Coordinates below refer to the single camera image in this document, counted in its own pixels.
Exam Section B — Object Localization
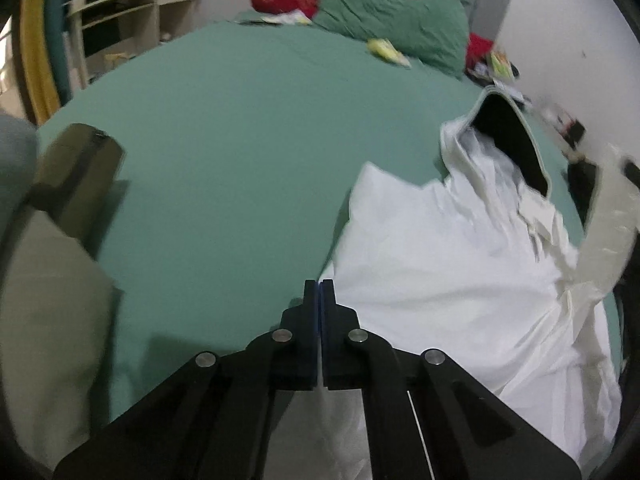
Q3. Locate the yellow curtain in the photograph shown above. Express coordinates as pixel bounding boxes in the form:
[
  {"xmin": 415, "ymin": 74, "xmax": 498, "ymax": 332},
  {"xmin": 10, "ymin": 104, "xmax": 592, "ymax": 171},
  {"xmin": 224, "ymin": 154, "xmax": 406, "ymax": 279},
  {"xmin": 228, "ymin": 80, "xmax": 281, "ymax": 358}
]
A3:
[{"xmin": 18, "ymin": 0, "xmax": 61, "ymax": 126}]

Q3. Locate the yellow small cloth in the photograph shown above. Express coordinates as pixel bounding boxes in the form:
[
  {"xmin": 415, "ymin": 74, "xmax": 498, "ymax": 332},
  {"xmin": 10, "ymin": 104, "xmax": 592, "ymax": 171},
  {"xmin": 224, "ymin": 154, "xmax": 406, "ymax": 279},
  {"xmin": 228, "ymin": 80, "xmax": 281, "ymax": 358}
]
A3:
[{"xmin": 367, "ymin": 39, "xmax": 411, "ymax": 67}]

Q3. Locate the olive folded garment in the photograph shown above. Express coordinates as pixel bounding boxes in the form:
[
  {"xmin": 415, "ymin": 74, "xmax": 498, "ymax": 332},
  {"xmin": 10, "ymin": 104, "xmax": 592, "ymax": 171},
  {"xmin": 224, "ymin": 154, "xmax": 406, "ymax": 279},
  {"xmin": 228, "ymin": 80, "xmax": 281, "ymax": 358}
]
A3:
[{"xmin": 1, "ymin": 124, "xmax": 124, "ymax": 478}]

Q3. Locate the teal curtain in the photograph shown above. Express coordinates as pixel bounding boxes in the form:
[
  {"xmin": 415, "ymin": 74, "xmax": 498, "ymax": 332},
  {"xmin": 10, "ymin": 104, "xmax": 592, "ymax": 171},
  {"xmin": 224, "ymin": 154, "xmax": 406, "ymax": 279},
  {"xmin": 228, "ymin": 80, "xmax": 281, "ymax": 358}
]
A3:
[{"xmin": 43, "ymin": 0, "xmax": 72, "ymax": 105}]

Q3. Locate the black clothes pile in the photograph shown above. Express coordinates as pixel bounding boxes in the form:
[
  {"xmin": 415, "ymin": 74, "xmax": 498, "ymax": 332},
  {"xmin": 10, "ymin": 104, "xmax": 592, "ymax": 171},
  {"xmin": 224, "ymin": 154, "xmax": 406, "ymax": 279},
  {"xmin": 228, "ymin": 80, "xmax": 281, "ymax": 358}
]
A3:
[{"xmin": 566, "ymin": 158, "xmax": 640, "ymax": 226}]

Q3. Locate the pile of books and snacks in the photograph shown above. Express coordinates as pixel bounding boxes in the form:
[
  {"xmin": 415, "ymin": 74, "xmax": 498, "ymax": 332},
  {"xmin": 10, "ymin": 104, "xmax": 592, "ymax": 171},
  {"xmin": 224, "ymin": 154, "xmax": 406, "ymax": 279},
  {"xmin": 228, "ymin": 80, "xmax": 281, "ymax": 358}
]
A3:
[{"xmin": 465, "ymin": 50, "xmax": 533, "ymax": 110}]

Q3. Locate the black small speaker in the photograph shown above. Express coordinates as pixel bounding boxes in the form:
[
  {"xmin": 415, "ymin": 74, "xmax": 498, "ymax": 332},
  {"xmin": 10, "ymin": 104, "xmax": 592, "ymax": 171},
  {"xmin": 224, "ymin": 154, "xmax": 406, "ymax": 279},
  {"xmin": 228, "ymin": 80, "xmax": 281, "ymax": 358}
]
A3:
[{"xmin": 558, "ymin": 115, "xmax": 586, "ymax": 148}]

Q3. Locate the grey folded sweater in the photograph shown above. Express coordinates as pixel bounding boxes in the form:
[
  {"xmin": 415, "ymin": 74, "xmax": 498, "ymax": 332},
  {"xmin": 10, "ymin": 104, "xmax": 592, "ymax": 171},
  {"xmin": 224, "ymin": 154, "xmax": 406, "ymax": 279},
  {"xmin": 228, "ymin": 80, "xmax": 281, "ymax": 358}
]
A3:
[{"xmin": 0, "ymin": 113, "xmax": 38, "ymax": 237}]

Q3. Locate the green pillow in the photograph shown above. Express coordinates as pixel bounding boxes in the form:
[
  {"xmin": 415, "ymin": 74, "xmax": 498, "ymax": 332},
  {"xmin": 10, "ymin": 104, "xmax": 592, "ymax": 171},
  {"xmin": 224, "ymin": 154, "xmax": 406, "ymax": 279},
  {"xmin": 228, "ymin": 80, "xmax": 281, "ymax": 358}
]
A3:
[{"xmin": 312, "ymin": 0, "xmax": 470, "ymax": 77}]

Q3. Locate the white hooded jacket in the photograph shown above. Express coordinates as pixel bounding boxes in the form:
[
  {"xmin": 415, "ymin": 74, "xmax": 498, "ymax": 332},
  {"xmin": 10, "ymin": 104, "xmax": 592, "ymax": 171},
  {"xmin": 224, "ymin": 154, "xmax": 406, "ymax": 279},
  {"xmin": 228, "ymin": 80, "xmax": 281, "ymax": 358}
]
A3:
[{"xmin": 323, "ymin": 88, "xmax": 639, "ymax": 476}]

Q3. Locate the green bed sheet mattress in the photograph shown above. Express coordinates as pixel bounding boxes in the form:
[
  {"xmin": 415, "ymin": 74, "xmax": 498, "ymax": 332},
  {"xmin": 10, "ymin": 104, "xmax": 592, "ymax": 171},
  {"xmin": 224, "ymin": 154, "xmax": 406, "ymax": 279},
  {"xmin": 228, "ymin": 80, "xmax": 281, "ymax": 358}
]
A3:
[{"xmin": 37, "ymin": 8, "xmax": 626, "ymax": 424}]

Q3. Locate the white paper on bed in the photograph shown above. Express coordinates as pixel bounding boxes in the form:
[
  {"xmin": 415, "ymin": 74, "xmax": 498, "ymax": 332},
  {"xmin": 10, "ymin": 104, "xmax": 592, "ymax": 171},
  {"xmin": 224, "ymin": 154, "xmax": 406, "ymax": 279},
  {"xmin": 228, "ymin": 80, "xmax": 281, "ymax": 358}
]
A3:
[{"xmin": 260, "ymin": 9, "xmax": 312, "ymax": 26}]

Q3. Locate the white computer desk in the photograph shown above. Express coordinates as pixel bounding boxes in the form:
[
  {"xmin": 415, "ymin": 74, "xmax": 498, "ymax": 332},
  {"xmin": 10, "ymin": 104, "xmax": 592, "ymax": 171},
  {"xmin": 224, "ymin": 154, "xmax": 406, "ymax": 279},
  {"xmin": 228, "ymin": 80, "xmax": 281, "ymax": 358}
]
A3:
[{"xmin": 64, "ymin": 0, "xmax": 198, "ymax": 91}]

